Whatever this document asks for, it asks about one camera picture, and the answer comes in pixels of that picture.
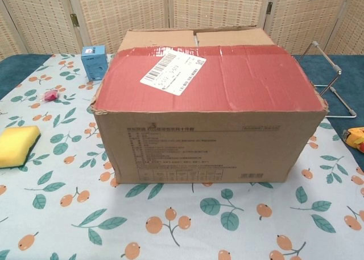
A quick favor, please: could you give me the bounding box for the metal wire rack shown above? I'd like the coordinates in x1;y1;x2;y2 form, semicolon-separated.
298;40;358;119

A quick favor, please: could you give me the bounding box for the yellow sponge with green pad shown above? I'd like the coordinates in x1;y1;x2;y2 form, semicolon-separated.
0;125;42;169

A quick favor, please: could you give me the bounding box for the pink wrapped candy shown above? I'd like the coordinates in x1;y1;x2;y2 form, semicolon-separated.
40;89;60;102

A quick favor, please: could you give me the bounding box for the small blue carton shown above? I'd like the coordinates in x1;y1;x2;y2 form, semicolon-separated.
80;46;109;82

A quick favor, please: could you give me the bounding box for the woven folding screen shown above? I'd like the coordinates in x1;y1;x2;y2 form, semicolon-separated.
0;0;364;60

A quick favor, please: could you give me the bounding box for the yellow tape measure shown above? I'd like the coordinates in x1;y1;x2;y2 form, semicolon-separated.
342;126;364;153

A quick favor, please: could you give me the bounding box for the orange fruit print tablecloth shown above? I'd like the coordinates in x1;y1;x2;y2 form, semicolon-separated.
0;52;364;260

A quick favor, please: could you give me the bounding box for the red-topped cardboard box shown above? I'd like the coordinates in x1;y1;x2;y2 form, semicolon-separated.
88;26;330;184

